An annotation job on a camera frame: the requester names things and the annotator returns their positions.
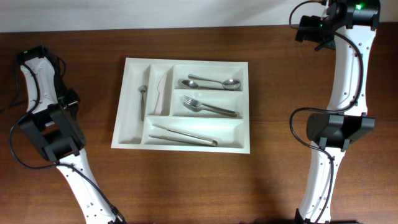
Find small silver teaspoon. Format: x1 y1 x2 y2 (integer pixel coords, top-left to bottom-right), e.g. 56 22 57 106
138 85 147 121

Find pink plastic knife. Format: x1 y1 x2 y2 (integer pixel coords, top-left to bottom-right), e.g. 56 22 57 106
154 74 168 115

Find silver tablespoon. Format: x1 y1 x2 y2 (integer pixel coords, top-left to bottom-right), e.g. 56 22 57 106
188 74 241 90
180 80 236 91

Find silver fork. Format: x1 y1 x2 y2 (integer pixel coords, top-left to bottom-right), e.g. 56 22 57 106
182 102 238 118
182 95 236 114

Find long metal tongs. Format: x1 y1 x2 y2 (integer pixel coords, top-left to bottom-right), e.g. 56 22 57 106
149 124 218 147

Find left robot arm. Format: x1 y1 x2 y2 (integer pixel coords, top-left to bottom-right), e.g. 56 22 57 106
10 45 125 223

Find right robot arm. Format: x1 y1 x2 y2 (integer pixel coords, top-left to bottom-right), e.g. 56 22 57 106
289 0 381 224

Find white plastic cutlery tray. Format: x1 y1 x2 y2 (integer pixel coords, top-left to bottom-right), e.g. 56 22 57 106
111 58 250 154

